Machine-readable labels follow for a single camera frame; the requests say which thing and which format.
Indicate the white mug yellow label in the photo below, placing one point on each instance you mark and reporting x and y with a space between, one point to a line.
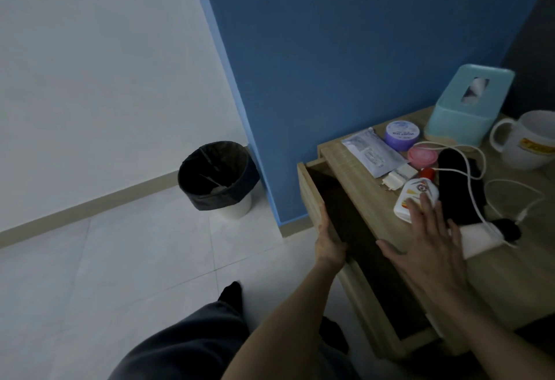
524 145

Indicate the person's right hand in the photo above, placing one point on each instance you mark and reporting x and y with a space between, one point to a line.
429 262

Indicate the white charger adapter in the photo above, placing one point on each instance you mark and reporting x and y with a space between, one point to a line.
399 176

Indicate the pink round container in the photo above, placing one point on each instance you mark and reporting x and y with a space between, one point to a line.
421 158

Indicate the person's right forearm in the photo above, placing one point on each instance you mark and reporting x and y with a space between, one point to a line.
498 340

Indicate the teal tissue box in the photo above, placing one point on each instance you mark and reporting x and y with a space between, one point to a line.
459 119

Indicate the purple round jar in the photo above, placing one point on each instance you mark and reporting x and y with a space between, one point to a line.
402 135

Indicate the black trash bin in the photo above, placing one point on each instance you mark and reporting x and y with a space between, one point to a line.
217 176

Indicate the person's left hand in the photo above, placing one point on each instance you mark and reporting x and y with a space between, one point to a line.
329 249

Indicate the white cream tube black cap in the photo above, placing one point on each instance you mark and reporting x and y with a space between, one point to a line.
477 241

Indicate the wooden drawer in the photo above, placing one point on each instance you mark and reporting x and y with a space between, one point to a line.
377 319

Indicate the person's grey trousers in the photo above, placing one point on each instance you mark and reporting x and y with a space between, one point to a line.
182 345

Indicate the white sunscreen bottle red cap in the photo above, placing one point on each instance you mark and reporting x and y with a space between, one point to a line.
407 202

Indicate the black sock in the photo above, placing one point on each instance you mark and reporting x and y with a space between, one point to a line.
334 334
230 297

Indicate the person's left forearm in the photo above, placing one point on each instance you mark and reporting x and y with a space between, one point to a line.
286 332

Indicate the clear grey sachet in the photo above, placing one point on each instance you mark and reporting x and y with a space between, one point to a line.
373 152

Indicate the black phone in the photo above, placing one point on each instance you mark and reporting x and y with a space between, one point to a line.
455 189

